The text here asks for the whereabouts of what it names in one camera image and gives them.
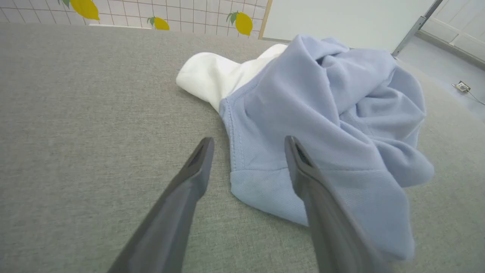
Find grey fabric sofa cushion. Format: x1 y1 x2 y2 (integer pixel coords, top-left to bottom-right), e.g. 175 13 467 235
0 22 485 273

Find large yellow lemon wall sticker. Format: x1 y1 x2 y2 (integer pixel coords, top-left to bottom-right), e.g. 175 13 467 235
58 0 100 21

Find white board with wooden edge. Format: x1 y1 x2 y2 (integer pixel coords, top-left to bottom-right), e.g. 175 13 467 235
259 0 437 54

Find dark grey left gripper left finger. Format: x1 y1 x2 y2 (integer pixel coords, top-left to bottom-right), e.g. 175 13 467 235
108 137 215 273

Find small yellow lemon wall sticker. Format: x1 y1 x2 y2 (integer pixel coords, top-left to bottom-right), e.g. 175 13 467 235
147 16 170 31

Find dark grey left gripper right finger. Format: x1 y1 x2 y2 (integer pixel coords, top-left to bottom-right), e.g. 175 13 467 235
284 136 391 273

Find yellow lemon sticker, green leaves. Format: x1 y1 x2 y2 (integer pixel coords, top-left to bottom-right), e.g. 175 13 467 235
227 11 253 36

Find white floor power socket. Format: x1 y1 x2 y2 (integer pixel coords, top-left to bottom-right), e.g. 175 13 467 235
452 80 471 94

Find light blue garment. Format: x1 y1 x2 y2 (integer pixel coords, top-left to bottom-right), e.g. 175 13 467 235
176 35 435 262

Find grey metal stand leg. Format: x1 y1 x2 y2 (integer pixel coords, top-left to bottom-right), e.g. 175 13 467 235
392 0 444 57

